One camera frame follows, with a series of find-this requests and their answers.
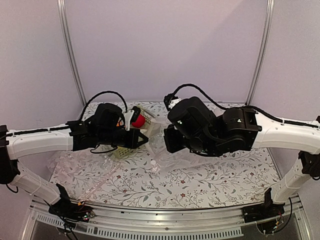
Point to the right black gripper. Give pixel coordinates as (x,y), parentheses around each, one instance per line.
(171,144)

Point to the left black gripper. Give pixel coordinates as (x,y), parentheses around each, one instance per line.
(132,143)

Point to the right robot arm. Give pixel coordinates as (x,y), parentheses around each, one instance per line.
(195,127)

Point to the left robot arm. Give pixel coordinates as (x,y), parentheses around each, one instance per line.
(109,125)

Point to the left clear dotted bag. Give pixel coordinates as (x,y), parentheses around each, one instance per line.
(81,173)

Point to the red toy apple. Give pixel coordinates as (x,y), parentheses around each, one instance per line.
(139,122)

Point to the floral table mat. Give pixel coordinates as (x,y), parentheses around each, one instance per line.
(233,179)

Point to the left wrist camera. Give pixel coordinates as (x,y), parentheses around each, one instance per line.
(131,116)

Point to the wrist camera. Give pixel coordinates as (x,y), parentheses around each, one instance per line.
(170,101)
(131,116)

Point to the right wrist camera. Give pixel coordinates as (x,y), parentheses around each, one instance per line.
(170,101)

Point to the front aluminium rail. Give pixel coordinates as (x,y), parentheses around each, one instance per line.
(116,222)

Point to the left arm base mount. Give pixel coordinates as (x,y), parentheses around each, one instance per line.
(71,211)

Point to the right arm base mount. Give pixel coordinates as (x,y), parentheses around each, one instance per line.
(267,215)

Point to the left aluminium frame post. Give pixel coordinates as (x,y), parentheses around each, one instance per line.
(62,11)

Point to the aluminium frame post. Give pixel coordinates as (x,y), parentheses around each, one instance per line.
(62,11)
(262,50)

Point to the right aluminium frame post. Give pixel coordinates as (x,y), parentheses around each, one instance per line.
(262,50)

